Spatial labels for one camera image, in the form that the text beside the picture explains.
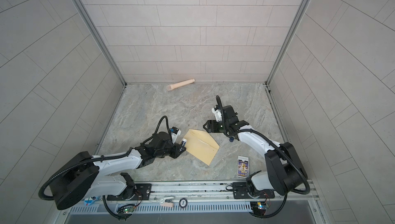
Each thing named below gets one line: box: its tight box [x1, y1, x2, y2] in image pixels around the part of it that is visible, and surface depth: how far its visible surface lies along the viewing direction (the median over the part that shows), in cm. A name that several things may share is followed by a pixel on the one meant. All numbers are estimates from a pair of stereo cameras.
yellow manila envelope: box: [180, 128, 221, 166], surface depth 87 cm
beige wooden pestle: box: [166, 78, 196, 91], surface depth 114 cm
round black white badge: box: [178, 197, 188, 209], surface depth 70 cm
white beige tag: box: [159, 196, 175, 208], surface depth 69 cm
